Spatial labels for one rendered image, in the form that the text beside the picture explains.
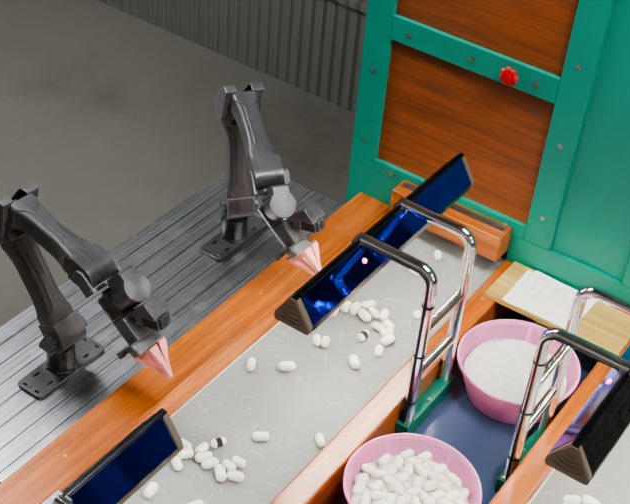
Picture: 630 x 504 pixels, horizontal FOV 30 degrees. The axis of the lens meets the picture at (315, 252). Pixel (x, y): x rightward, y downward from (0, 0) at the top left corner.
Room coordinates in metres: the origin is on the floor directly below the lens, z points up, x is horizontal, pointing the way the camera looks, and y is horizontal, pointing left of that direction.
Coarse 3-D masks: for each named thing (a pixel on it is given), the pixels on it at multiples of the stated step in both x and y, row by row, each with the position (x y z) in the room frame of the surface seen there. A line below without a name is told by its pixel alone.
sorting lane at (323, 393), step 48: (432, 240) 2.29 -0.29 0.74; (384, 288) 2.10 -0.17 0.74; (288, 336) 1.90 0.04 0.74; (336, 336) 1.92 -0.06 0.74; (240, 384) 1.74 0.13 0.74; (288, 384) 1.75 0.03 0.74; (336, 384) 1.77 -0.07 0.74; (384, 384) 1.78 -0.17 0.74; (192, 432) 1.60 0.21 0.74; (240, 432) 1.61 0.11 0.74; (288, 432) 1.62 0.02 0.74; (336, 432) 1.63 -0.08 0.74; (192, 480) 1.47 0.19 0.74; (288, 480) 1.50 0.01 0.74
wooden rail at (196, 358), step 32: (352, 224) 2.30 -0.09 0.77; (320, 256) 2.16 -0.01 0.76; (256, 288) 2.02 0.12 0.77; (288, 288) 2.03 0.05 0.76; (224, 320) 1.91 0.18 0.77; (256, 320) 1.92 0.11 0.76; (192, 352) 1.80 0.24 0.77; (224, 352) 1.81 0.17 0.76; (128, 384) 1.69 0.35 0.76; (160, 384) 1.70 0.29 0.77; (192, 384) 1.71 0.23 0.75; (96, 416) 1.59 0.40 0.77; (128, 416) 1.60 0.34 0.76; (64, 448) 1.50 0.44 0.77; (96, 448) 1.51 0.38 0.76; (32, 480) 1.42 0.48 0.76; (64, 480) 1.42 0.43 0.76
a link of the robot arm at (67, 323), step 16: (16, 240) 1.84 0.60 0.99; (32, 240) 1.86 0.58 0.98; (16, 256) 1.83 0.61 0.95; (32, 256) 1.84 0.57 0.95; (32, 272) 1.82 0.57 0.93; (48, 272) 1.84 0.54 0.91; (32, 288) 1.81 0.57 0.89; (48, 288) 1.82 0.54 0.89; (48, 304) 1.80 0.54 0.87; (64, 304) 1.81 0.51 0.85; (48, 320) 1.78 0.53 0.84; (64, 320) 1.79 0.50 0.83; (80, 320) 1.81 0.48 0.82; (64, 336) 1.77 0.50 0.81; (80, 336) 1.79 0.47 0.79
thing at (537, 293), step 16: (528, 272) 2.16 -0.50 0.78; (512, 288) 2.09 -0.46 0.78; (528, 288) 2.10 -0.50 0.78; (544, 288) 2.10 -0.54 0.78; (560, 288) 2.11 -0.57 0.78; (512, 304) 2.04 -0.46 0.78; (528, 304) 2.04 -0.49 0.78; (544, 304) 2.05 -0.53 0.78; (560, 304) 2.05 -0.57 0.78; (592, 304) 2.06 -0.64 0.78; (560, 320) 1.99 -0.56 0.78
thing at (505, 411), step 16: (496, 320) 1.99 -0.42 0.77; (512, 320) 1.99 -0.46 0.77; (464, 336) 1.92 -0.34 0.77; (480, 336) 1.96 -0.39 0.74; (496, 336) 1.97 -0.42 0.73; (512, 336) 1.98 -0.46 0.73; (528, 336) 1.98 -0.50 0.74; (464, 352) 1.90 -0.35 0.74; (576, 368) 1.86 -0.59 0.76; (576, 384) 1.80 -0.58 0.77; (480, 400) 1.78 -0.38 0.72; (496, 400) 1.74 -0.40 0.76; (560, 400) 1.76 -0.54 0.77; (496, 416) 1.77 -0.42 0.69; (512, 416) 1.75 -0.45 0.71
